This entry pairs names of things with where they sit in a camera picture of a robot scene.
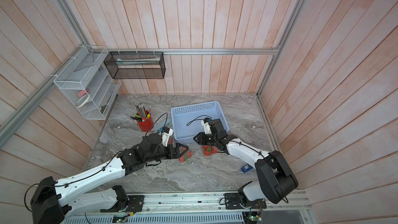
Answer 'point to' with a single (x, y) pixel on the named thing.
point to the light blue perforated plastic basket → (186, 120)
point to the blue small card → (246, 168)
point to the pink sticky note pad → (82, 93)
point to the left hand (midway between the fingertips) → (182, 152)
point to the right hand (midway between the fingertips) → (195, 137)
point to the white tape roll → (82, 100)
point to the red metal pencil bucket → (147, 125)
